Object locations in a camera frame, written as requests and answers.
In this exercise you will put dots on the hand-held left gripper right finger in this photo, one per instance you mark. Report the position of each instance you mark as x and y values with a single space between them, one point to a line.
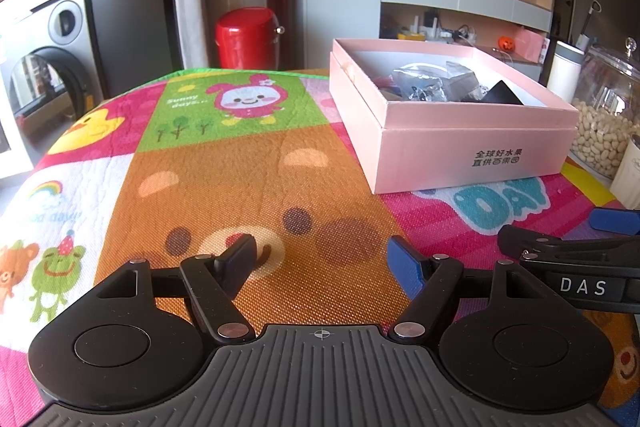
406 264

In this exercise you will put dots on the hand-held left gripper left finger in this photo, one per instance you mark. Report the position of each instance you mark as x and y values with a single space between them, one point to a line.
240 259

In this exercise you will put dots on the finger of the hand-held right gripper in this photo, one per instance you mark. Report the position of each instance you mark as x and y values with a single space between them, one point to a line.
617 219
550 244

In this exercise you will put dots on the pink cardboard box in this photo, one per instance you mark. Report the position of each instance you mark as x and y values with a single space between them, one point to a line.
440 147

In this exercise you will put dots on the black dryer nozzle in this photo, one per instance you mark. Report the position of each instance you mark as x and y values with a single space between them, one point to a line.
497 96

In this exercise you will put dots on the black item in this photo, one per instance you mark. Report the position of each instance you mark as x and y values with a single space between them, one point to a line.
422 84

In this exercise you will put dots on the white cup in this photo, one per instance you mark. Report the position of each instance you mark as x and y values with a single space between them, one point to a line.
627 179

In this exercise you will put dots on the colourful cartoon mat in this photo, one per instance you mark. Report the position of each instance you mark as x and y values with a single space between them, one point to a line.
210 167

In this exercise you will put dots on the glass jar of beans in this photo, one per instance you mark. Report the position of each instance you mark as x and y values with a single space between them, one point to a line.
607 122

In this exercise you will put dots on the white cylindrical bottle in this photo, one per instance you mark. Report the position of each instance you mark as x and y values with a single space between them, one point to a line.
565 72

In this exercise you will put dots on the crumpled clear plastic bag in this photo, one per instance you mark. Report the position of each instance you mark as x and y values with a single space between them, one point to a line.
467 79

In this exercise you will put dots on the small pink box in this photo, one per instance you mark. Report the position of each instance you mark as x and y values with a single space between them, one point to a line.
531 47

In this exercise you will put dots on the orange pumpkin toy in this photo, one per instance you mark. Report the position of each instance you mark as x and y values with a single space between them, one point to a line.
505 44

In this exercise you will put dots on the red canister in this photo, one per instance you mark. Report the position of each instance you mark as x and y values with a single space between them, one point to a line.
247 39

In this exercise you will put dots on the white washing machine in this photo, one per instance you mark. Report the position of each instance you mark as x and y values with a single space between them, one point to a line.
45 72

